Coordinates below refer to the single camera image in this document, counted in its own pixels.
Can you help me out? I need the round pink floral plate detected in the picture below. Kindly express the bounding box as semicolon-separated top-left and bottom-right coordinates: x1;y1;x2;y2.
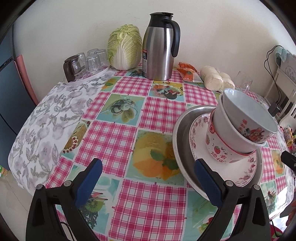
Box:
189;113;259;187

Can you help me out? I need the small red flower bowl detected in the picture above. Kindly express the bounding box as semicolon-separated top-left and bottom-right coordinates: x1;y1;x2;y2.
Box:
222;88;278;143

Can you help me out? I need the strawberry pattern bowl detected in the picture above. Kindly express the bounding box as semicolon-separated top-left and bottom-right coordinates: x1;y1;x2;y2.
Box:
205;110;255;164

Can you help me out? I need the stainless steel round plate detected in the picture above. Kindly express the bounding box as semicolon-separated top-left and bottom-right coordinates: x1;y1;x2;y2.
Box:
173;105;263;199

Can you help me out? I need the white square bowl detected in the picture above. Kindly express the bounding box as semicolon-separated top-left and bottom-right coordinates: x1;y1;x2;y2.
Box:
212;94;267;154

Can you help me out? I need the black charger on power strip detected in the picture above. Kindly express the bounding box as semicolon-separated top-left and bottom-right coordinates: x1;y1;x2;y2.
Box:
268;102;281;117

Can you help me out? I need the white shelf rack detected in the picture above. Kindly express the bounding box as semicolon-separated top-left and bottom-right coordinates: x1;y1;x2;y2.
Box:
263;45;295;129

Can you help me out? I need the grey floral cloth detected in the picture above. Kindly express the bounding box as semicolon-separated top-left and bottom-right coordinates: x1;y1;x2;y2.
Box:
8;69;115;194

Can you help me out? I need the glass mug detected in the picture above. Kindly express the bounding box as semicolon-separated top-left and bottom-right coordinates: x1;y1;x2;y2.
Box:
233;71;253;94

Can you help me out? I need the bag of steamed buns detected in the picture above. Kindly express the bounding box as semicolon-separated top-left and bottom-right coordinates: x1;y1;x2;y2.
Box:
200;66;235;92

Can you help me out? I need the dark blue cabinet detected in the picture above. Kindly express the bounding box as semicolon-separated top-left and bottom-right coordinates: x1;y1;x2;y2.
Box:
0;29;38;144

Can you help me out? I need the checkered pink tablecloth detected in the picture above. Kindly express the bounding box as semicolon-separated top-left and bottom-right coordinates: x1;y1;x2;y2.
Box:
45;67;296;241

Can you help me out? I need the orange snack packet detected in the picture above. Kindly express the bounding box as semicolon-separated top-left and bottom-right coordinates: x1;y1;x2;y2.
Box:
177;62;203;83

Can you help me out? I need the white tray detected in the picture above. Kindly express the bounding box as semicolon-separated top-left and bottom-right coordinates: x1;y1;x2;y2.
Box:
62;65;111;84

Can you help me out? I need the drinking glass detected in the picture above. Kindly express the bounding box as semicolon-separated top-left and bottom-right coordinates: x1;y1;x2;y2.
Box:
95;49;109;66
87;48;98;56
86;54;101;74

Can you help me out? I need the steel thermos jug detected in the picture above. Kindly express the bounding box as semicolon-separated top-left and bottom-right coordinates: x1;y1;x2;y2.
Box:
142;12;181;81

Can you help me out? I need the napa cabbage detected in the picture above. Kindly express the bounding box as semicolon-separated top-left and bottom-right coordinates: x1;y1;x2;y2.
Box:
107;25;142;70

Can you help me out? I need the black cable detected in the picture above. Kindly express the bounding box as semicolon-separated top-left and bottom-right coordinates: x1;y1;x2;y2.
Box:
264;45;284;105

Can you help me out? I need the glass teapot dark handle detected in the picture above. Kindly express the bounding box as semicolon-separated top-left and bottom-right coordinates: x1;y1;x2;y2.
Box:
63;55;86;82

